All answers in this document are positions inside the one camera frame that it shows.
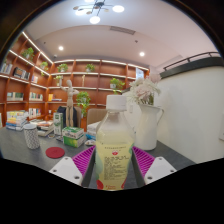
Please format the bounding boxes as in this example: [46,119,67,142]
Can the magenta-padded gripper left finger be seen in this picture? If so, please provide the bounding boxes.
[49,145,98,189]

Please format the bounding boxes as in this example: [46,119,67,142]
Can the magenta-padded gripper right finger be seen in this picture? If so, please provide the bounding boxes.
[132,145,177,187]

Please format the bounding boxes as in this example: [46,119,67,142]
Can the yellow drink bottle white cap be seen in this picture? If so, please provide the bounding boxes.
[94,94,136,192]

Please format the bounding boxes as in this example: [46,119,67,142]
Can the flat round red coaster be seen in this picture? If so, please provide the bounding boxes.
[45,146,66,159]

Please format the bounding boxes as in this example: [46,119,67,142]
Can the green and white tissue box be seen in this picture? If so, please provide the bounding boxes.
[62,126,86,148]

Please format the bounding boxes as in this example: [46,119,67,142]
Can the white jug vase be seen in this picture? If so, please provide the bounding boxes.
[134,103,165,151]

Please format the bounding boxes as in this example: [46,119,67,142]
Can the low pile of magazines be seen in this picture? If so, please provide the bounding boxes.
[31,119,55,138]

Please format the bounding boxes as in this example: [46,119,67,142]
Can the white mug grey triangle pattern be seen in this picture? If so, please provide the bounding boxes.
[23,123,41,150]

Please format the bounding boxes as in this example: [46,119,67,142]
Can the dark office chair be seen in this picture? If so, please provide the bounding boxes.
[56,105,78,128]

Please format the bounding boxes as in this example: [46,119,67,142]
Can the tan upholstered chair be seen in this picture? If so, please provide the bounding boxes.
[86,108,108,129]

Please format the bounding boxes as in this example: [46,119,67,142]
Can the wooden artist mannequin figure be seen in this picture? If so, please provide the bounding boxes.
[60,79,80,128]

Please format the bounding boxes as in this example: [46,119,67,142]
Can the tall stack of colourful books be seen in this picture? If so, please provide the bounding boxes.
[5,110,29,132]

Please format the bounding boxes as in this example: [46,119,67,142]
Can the wooden shelf unit with books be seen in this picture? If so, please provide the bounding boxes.
[0,31,150,133]

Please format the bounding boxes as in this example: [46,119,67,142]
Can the ceiling air vent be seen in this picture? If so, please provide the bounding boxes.
[109,25,137,36]

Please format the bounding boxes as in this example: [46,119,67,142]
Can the branching ceiling lamp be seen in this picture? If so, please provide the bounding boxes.
[72,0,125,25]

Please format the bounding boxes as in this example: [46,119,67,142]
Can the large white wall switch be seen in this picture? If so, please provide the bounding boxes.
[218,113,224,141]

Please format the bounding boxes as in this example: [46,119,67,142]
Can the black ceiling track rail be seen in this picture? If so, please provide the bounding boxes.
[163,51,221,71]

